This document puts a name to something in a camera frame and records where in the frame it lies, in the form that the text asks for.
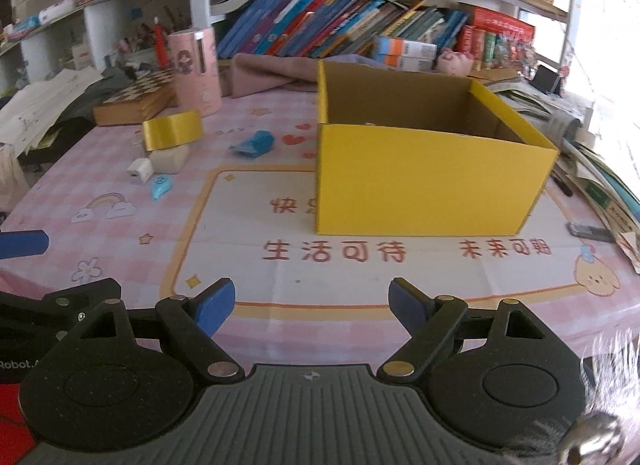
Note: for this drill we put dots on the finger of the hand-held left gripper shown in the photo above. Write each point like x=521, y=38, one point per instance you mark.
x=30, y=312
x=22, y=243

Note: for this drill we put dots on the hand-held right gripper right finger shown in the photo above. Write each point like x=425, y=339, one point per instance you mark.
x=406, y=306

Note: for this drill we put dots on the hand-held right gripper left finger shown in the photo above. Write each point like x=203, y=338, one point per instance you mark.
x=216, y=307

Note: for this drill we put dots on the yellow cardboard box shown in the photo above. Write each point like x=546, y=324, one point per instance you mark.
x=415, y=185

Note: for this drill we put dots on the white plug charger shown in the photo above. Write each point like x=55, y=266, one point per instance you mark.
x=140, y=171

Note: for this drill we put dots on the blue wrapper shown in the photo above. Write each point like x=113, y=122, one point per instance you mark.
x=255, y=142

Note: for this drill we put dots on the yellow tape roll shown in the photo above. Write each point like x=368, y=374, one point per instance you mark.
x=172, y=132

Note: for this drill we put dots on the pink checked printed tablecloth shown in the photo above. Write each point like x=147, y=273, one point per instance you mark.
x=250, y=265

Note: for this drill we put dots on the light blue correction tape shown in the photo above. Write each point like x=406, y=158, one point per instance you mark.
x=161, y=186

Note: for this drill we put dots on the heap of white sheets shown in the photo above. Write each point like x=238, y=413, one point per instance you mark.
x=35, y=110

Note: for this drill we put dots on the beige soft block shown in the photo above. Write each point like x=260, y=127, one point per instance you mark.
x=169, y=160

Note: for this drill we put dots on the dark grey cloth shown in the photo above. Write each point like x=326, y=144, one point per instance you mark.
x=95, y=92

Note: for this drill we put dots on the wooden chessboard box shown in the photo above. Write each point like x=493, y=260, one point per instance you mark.
x=135, y=100

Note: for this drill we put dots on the small grey case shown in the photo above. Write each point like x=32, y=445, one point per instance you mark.
x=590, y=231

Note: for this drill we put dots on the fluffy garment trim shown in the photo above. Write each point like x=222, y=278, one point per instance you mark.
x=600, y=395

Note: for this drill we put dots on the pink cartoon cylinder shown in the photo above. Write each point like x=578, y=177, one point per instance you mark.
x=192, y=80

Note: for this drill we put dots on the pile of papers and booklets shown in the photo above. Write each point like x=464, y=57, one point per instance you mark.
x=600, y=180

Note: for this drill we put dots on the pink and mauve cloth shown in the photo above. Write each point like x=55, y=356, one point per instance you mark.
x=270, y=75

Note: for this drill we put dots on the orange and blue box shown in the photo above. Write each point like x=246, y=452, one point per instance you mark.
x=407, y=64
x=405, y=47

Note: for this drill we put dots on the brown cardboard sheet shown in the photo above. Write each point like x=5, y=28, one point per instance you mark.
x=495, y=76

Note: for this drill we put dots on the pink pig plush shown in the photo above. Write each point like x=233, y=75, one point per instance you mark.
x=452, y=62

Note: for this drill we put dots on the black tablet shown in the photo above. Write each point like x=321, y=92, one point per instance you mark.
x=546, y=79

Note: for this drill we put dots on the row of red spined volumes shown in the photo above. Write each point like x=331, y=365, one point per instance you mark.
x=492, y=50

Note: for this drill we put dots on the row of colourful books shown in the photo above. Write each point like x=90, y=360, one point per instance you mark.
x=310, y=25

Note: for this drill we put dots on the thick red book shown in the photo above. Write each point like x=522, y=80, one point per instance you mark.
x=502, y=22

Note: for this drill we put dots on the pink wall calendar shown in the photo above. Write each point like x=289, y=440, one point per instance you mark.
x=625, y=20

